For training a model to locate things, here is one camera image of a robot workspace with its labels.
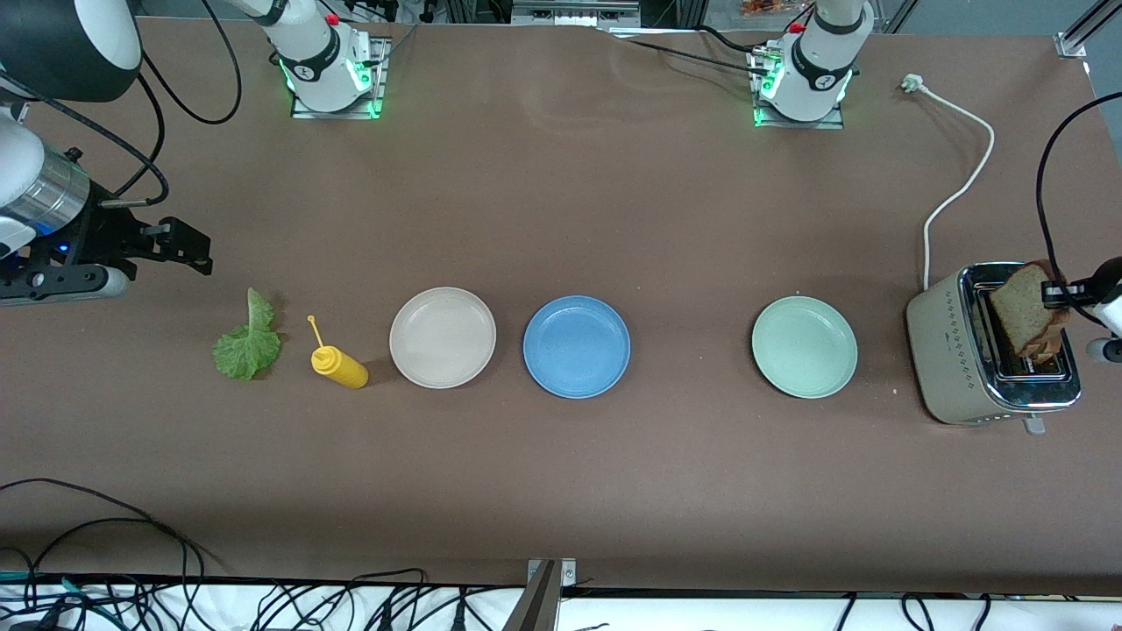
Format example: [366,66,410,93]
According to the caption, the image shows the brown bread slice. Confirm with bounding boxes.
[1021,307,1072,366]
[989,259,1072,358]

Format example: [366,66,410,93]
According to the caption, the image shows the green lettuce leaf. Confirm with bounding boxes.
[212,287,284,381]

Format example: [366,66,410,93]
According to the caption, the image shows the yellow mustard squeeze bottle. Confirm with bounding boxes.
[306,315,370,390]

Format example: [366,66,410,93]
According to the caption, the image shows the beige round plate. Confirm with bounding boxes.
[389,287,498,390]

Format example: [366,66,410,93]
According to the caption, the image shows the mint green round plate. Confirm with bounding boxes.
[751,295,859,400]

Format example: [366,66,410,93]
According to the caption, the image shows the blue round plate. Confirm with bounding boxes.
[522,295,632,400]

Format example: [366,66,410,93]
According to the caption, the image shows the beige chrome toaster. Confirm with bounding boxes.
[905,261,1082,436]

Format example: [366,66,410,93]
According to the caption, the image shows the grey metal power strip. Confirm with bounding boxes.
[511,0,642,29]

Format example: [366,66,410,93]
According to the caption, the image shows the grey aluminium profile bar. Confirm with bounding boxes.
[501,561,562,631]

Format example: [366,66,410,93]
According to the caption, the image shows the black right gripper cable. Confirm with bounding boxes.
[0,70,170,209]

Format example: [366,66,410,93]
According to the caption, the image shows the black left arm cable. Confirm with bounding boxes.
[1036,92,1122,330]

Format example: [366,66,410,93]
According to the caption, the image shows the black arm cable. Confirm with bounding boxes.
[1036,92,1122,330]
[140,0,243,125]

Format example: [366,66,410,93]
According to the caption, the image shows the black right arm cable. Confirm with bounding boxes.
[140,0,243,125]

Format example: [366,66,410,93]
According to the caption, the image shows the white toaster power cord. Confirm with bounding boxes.
[901,74,998,292]

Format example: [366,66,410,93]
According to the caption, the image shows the aluminium frame corner bracket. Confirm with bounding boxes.
[1055,0,1122,60]

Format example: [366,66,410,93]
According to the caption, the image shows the long black looping cable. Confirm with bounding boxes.
[0,478,220,584]

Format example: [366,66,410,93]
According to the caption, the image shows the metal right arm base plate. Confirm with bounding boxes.
[291,37,388,119]

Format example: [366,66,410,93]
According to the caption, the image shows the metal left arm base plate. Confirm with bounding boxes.
[749,48,844,130]

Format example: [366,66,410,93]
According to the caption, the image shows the black cable on table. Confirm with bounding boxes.
[609,25,777,78]

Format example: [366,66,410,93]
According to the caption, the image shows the small metal table bracket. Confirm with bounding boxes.
[527,558,578,586]

